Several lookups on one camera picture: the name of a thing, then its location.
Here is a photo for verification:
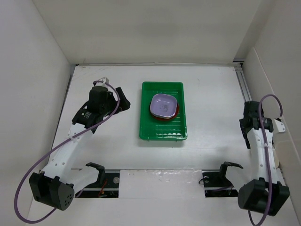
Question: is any purple square panda plate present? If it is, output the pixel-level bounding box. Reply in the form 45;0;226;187
150;93;178;118

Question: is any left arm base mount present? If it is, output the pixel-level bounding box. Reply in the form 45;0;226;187
76;169;120;198

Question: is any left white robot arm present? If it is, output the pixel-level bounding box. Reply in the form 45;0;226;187
29;86;130;211

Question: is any red round plate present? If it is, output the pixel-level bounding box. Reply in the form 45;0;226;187
150;105;179;121

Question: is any pink square panda plate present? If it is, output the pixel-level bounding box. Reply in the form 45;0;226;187
150;109;179;121

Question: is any green plastic bin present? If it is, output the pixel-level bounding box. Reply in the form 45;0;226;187
139;81;188;141

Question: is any cream square panda plate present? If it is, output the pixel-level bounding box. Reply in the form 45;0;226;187
273;146;281;169

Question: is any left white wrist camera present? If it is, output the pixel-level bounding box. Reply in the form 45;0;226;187
95;77;110;84

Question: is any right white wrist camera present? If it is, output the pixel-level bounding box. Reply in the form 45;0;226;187
273;119;286;134

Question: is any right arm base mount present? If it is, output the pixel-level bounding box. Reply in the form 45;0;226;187
198;170;238;198

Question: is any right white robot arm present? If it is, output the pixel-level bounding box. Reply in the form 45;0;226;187
217;101;290;216

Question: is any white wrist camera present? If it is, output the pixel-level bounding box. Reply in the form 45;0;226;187
273;119;286;134
95;77;110;84

